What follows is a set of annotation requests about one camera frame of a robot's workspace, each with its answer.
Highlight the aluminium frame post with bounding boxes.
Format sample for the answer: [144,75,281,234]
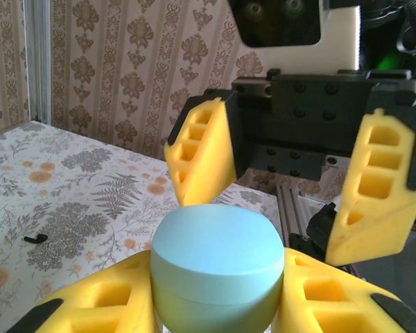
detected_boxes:
[23,0,53,123]

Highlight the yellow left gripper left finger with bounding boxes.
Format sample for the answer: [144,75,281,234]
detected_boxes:
[6,251,157,333]

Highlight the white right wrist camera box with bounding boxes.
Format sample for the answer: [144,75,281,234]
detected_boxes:
[228,0,363,70]

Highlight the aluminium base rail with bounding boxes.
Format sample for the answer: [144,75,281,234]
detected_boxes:
[276,185,336,244]

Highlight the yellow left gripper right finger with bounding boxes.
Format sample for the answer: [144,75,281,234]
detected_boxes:
[273,246,416,333]

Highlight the light blue earbud charging case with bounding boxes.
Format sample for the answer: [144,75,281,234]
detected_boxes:
[150,203,286,333]

